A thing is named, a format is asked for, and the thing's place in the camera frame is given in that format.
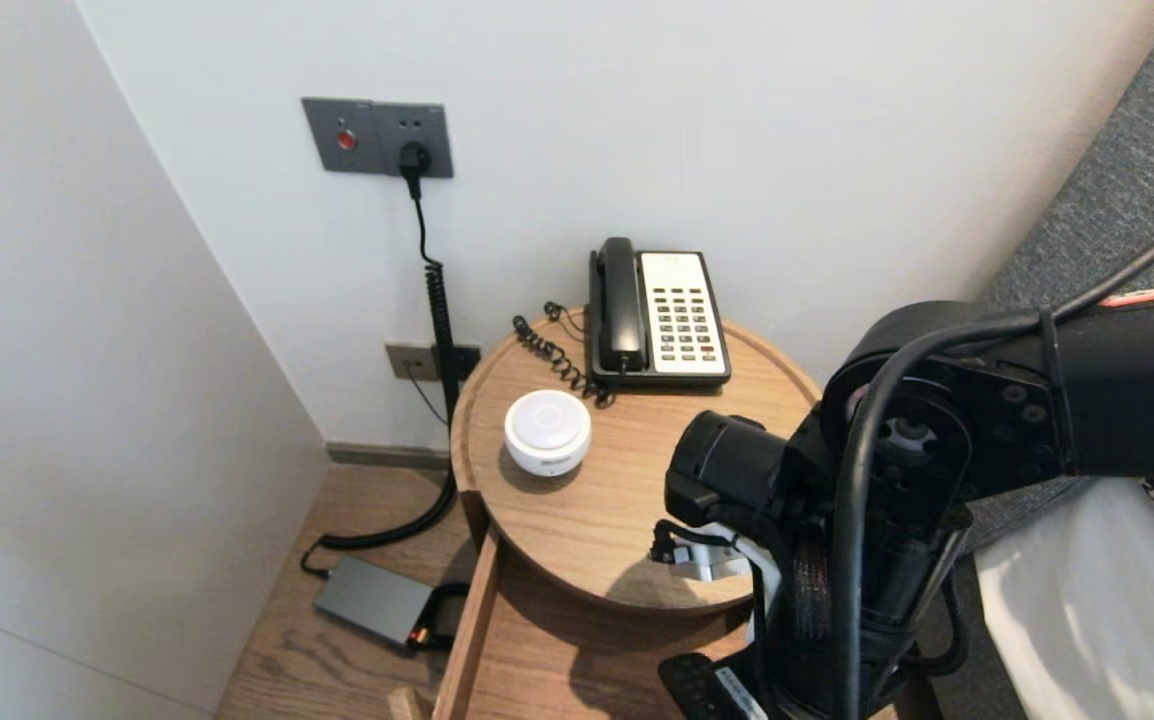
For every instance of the grey power adapter box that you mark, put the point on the grey power adapter box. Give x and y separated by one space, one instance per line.
372 600

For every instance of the thin black phone line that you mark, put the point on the thin black phone line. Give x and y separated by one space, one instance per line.
427 402

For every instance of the black telephone handset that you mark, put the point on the black telephone handset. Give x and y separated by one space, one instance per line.
620 300

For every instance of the white bed sheet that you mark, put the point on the white bed sheet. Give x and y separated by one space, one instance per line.
1107 620

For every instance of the black and cream telephone base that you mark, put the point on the black and cream telephone base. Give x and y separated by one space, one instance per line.
684 320

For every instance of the round wooden nightstand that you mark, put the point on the round wooden nightstand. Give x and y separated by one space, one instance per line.
577 500

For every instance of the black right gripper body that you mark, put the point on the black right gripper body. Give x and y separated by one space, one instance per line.
782 680

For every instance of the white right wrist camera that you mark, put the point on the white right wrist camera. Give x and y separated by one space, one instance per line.
707 560

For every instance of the black power plug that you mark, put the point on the black power plug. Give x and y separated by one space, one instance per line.
414 160

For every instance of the white round smart speaker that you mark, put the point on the white round smart speaker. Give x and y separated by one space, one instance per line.
547 432

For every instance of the black TV remote control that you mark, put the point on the black TV remote control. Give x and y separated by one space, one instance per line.
692 685

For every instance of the grey wooden baseboard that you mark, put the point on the grey wooden baseboard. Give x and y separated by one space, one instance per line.
377 458

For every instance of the beige wall data socket plate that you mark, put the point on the beige wall data socket plate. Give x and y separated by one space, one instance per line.
407 362

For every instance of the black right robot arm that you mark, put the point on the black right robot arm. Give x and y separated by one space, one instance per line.
1137 400

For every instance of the grey wall socket panel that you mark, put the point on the grey wall socket panel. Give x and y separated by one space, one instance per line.
337 123

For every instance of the grey upholstered bed base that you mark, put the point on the grey upholstered bed base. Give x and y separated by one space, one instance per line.
977 680

